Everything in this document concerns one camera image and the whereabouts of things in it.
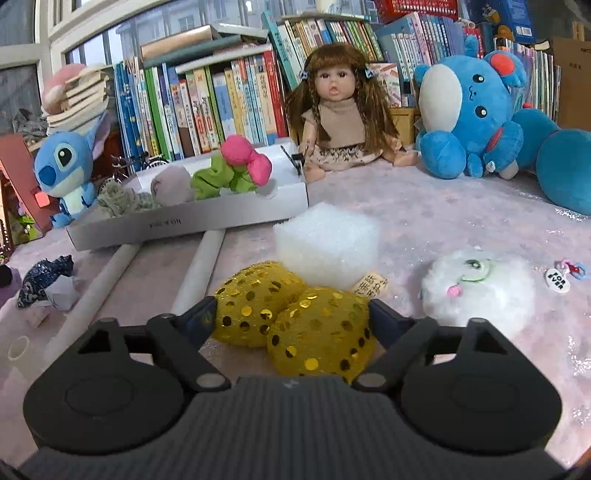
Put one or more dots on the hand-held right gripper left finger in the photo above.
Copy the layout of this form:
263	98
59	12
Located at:
201	321

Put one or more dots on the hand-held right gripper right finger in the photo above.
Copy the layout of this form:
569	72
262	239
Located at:
383	321

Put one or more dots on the gold sequin bow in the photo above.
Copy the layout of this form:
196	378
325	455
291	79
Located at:
300	323

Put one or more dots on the grey white cardboard box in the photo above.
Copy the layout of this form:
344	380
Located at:
184	226

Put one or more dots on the white foam block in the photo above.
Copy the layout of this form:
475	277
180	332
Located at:
323	244

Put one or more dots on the mauve cloth scrunchie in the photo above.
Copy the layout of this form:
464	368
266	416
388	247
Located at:
171	184

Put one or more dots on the striped green scrunchie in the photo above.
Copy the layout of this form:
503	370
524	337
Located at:
122	201

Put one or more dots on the dark blue patterned cloth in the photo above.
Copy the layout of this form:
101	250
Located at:
44	277

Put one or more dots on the pink hair bow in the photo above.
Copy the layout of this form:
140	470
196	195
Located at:
240	154

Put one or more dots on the tan paper tag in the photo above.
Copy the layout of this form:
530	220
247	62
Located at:
369	285

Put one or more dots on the white fluffy plush toy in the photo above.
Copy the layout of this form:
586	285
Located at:
480	295

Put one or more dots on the miniature bicycle model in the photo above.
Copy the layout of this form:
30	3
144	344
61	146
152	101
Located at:
138	164

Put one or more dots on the blue alien plush toy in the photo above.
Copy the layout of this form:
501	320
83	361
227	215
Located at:
69	161

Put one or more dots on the brown haired doll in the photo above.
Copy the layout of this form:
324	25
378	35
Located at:
337	115

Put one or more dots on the row of upright books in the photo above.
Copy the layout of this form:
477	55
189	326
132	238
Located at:
207	106

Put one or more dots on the blue round eared plush toy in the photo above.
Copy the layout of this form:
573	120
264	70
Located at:
466	115

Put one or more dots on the wooden miniature house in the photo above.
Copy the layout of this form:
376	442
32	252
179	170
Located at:
16	184

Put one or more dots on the large blue plush cushion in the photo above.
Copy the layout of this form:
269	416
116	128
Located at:
563	166

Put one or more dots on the stack of worn books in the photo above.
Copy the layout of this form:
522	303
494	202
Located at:
78	101

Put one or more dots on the grey crumpled cloth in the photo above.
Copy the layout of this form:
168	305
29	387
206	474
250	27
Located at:
30	124

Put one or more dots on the grey green flat book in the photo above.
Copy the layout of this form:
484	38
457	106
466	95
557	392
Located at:
212	51

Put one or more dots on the pink plush toy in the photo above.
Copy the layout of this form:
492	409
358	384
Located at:
57	87

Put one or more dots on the brown flat book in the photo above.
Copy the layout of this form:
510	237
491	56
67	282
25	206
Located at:
184	41

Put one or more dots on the window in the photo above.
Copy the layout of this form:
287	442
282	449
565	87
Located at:
138	23

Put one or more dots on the brown cardboard box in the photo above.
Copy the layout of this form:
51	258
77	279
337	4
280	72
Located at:
575	83

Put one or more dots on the red plastic basket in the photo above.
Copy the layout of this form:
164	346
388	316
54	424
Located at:
415	9

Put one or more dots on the blue cartoon printed box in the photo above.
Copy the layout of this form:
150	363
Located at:
503	18

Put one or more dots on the white plastic pipe frame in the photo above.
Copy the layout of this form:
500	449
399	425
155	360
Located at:
198	272

